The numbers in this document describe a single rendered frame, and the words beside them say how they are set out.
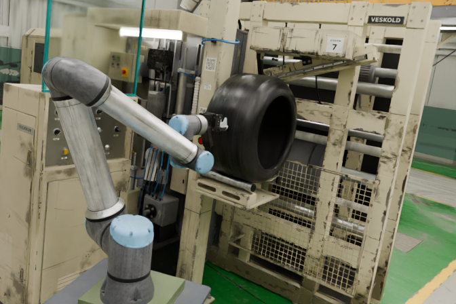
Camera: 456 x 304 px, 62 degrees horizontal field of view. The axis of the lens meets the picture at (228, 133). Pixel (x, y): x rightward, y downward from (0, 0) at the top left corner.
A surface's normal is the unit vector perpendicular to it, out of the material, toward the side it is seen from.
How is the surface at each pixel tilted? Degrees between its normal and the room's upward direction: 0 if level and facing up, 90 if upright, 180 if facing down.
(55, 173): 90
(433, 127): 90
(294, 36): 90
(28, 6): 90
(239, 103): 61
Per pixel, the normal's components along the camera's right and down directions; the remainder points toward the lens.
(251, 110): 0.21, -0.14
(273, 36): -0.57, 0.04
